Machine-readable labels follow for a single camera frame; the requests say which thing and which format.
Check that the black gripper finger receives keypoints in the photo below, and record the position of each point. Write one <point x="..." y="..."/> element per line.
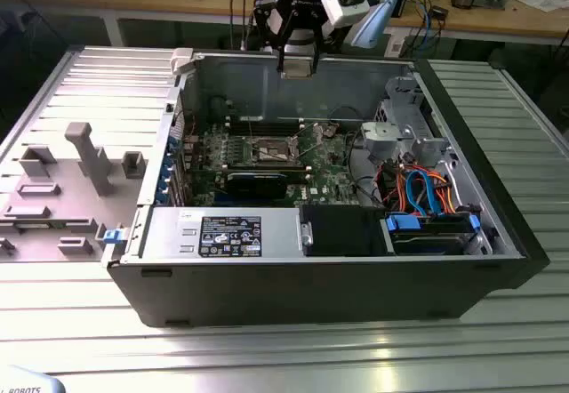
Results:
<point x="286" y="33"/>
<point x="316" y="28"/>

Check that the silver CPU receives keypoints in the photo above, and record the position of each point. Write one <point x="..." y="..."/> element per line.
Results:
<point x="298" y="66"/>

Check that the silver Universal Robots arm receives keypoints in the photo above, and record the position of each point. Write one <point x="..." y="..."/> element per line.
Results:
<point x="373" y="24"/>

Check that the black RAM slot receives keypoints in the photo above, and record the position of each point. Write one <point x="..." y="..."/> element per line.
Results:
<point x="266" y="121"/>
<point x="266" y="129"/>
<point x="266" y="125"/>
<point x="266" y="133"/>

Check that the CPU socket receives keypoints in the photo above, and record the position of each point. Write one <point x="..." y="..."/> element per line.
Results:
<point x="271" y="150"/>

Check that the round coin battery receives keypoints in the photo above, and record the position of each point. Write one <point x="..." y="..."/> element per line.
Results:
<point x="329" y="131"/>

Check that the pale grey case latch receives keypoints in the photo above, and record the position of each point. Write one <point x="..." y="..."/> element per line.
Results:
<point x="182" y="60"/>

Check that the small black adapter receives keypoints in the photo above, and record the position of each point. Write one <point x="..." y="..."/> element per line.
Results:
<point x="438" y="13"/>

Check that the silver metal drive cage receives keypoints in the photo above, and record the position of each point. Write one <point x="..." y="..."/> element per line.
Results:
<point x="382" y="137"/>

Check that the green RAM stick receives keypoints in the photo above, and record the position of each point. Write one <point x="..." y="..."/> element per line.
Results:
<point x="266" y="169"/>

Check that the green motherboard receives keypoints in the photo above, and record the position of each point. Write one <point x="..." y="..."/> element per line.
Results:
<point x="329" y="175"/>

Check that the wooden workbench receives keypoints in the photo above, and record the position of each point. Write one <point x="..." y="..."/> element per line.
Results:
<point x="133" y="4"/>

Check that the black plastic bay shroud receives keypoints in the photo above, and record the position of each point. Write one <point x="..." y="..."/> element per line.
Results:
<point x="338" y="230"/>

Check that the white paper sheet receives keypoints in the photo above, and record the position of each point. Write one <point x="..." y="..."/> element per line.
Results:
<point x="540" y="1"/>

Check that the silver power supply unit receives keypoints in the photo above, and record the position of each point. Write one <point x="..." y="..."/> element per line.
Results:
<point x="169" y="233"/>

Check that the hard disk blue carrier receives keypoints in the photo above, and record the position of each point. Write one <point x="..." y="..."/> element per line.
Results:
<point x="427" y="245"/>

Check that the black open PC case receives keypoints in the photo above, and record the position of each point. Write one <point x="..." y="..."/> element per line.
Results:
<point x="311" y="291"/>

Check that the blue plastic clip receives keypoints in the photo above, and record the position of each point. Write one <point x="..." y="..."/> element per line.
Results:
<point x="113" y="236"/>

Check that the grey parts rack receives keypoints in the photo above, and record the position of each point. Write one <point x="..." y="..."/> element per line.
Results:
<point x="66" y="202"/>

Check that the pale blue teach pendant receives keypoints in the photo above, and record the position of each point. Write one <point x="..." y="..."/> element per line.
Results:
<point x="26" y="382"/>

